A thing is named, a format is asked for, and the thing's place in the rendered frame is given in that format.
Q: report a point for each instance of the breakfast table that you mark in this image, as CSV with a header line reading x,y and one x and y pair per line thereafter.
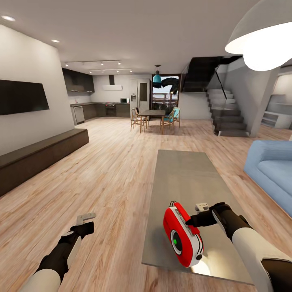
x,y
151,113

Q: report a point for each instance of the sofa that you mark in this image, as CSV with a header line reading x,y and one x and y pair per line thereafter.
x,y
269,166

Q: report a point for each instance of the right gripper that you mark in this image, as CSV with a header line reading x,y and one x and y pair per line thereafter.
x,y
198,220

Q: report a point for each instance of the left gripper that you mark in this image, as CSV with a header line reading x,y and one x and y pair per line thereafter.
x,y
87,228

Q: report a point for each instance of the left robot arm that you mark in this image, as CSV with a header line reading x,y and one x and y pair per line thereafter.
x,y
52,268

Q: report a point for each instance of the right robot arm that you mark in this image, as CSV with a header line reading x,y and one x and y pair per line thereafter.
x,y
270,269

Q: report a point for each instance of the wall mounted tv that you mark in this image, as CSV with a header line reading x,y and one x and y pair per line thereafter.
x,y
19,97

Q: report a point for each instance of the radio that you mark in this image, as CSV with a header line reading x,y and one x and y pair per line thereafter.
x,y
185,239

